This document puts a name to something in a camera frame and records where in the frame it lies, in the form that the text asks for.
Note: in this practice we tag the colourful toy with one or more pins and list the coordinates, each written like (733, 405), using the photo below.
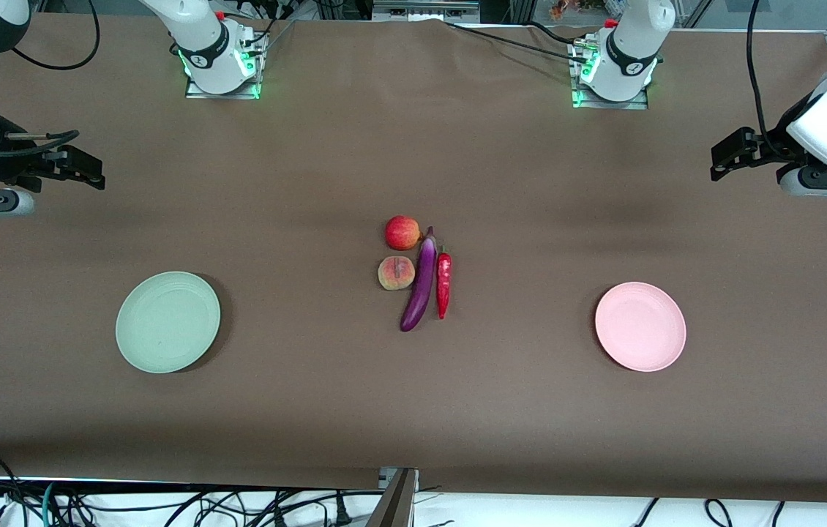
(563, 9)

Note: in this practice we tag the long purple eggplant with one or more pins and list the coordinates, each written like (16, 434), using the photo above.
(421, 285)

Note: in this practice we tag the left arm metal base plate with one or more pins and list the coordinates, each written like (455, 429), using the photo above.
(607, 105)

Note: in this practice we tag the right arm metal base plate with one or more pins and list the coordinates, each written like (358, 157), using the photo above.
(197, 91)

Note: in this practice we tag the pale green plate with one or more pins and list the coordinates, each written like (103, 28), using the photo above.
(168, 322)

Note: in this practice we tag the red chili pepper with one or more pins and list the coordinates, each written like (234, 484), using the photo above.
(443, 282)

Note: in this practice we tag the metal camera post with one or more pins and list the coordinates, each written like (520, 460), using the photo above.
(395, 505)

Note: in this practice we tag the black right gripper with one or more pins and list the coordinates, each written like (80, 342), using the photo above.
(17, 154)

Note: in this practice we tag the yellow pink peach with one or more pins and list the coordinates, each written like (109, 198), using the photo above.
(395, 273)

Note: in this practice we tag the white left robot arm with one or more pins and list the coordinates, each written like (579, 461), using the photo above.
(637, 29)

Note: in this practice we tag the pink plate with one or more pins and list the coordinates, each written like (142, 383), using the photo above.
(640, 327)

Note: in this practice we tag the grey metal device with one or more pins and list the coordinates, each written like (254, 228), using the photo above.
(424, 11)

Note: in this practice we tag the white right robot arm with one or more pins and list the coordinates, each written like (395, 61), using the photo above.
(201, 36)

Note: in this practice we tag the large table cover sheet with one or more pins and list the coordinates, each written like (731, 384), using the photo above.
(530, 410)

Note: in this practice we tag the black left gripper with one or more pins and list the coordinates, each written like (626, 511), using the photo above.
(779, 136)

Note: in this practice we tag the red apple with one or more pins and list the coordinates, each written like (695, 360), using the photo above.
(402, 233)

